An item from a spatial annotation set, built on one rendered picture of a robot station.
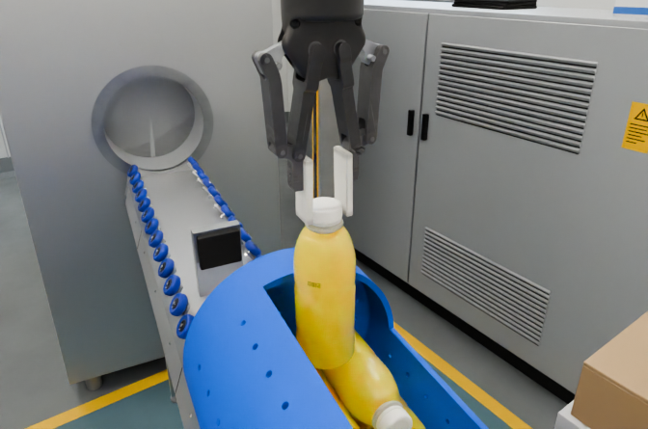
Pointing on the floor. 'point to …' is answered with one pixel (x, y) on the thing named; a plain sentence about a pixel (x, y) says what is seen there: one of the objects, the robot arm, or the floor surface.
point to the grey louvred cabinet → (510, 175)
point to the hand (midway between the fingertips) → (323, 186)
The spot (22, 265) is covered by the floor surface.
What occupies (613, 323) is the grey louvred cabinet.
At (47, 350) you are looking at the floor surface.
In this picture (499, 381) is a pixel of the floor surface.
